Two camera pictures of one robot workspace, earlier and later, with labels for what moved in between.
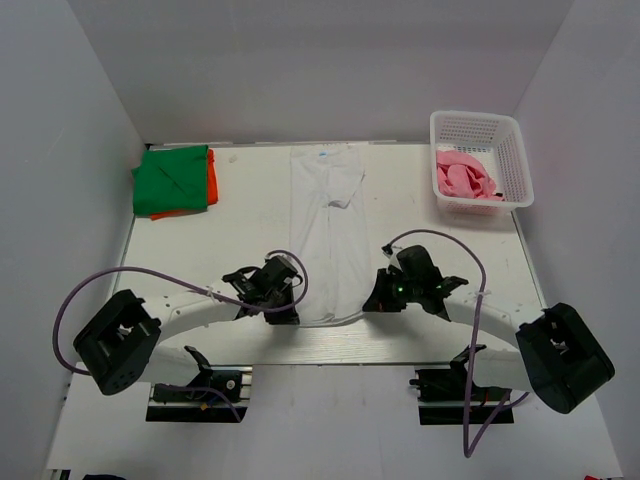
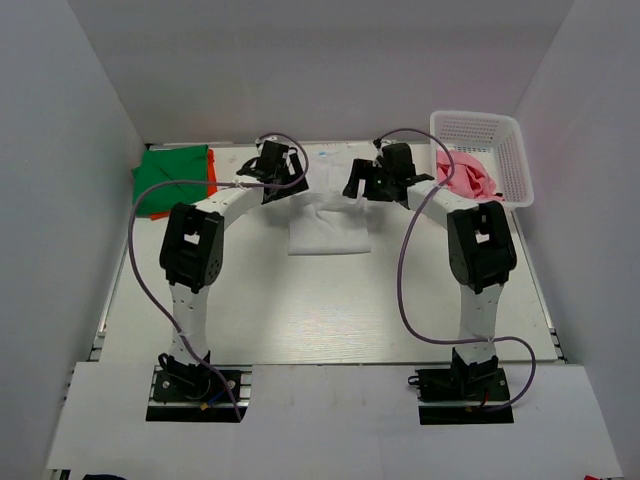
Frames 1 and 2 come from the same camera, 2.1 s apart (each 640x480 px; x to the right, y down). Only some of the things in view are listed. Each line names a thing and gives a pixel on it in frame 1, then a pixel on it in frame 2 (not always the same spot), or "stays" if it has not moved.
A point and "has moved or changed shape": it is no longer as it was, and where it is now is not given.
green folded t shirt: [171, 180] stays
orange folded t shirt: [212, 190] stays
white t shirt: [328, 229] has moved or changed shape
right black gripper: [379, 301] -> [370, 179]
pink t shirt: [459, 174] stays
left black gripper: [279, 310] -> [279, 185]
